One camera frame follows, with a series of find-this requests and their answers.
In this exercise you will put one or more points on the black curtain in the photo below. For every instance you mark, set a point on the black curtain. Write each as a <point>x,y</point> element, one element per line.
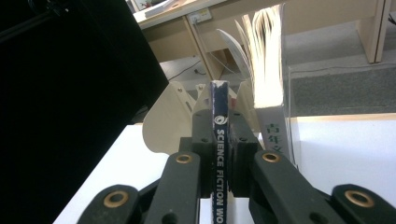
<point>62,93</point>

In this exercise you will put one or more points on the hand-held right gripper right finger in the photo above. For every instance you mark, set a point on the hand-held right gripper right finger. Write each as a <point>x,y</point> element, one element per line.
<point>241,146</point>

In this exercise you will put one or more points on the white picture-grid magazine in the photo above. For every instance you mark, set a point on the white picture-grid magazine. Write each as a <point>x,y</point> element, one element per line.
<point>267,77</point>

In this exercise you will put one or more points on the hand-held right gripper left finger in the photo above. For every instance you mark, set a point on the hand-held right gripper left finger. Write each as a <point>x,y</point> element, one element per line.
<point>205,140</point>

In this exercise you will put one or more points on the white wall socket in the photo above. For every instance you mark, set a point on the white wall socket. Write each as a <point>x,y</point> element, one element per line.
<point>200,15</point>

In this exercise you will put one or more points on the purple magazine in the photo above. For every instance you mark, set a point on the purple magazine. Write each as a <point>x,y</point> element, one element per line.
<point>219,102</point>

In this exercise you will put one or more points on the wooden expanding book rack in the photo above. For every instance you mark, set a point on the wooden expanding book rack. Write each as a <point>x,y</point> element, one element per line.
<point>165,124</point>

